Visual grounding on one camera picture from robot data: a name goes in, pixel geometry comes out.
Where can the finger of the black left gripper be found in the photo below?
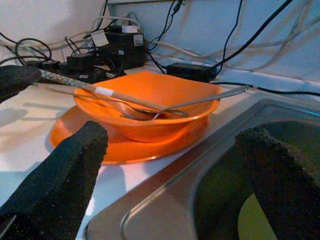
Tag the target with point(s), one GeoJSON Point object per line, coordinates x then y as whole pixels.
{"type": "Point", "coordinates": [15, 80]}

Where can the orange bowl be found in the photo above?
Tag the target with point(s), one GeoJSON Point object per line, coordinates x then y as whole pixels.
{"type": "Point", "coordinates": [150, 85]}

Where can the stainless steel sink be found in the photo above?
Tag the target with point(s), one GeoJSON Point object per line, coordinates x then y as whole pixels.
{"type": "Point", "coordinates": [175, 200]}

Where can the white plug adapter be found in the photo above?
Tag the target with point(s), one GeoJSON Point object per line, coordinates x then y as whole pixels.
{"type": "Point", "coordinates": [130, 28]}

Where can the flat black power brick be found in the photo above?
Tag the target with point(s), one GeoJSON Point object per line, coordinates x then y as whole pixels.
{"type": "Point", "coordinates": [190, 70]}

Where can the black power strip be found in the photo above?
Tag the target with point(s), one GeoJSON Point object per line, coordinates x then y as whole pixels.
{"type": "Point", "coordinates": [87, 75]}

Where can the patterned wooden chopstick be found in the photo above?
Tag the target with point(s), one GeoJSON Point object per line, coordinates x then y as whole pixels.
{"type": "Point", "coordinates": [75, 83]}

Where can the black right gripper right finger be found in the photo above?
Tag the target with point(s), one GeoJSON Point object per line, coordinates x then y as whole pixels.
{"type": "Point", "coordinates": [282, 190]}

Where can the small black plug adapter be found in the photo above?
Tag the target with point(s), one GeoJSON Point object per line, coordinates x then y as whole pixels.
{"type": "Point", "coordinates": [80, 61]}

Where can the orange plate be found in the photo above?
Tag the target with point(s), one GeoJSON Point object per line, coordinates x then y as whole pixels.
{"type": "Point", "coordinates": [125, 152]}

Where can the large black power adapter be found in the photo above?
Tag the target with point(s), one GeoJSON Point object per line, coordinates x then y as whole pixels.
{"type": "Point", "coordinates": [125, 50]}

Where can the green round plate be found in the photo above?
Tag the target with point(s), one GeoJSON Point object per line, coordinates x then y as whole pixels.
{"type": "Point", "coordinates": [250, 220]}

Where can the metal fork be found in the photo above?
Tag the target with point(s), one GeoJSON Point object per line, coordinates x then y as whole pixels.
{"type": "Point", "coordinates": [205, 98]}

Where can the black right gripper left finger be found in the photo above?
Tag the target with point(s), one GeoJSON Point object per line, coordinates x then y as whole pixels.
{"type": "Point", "coordinates": [62, 180]}

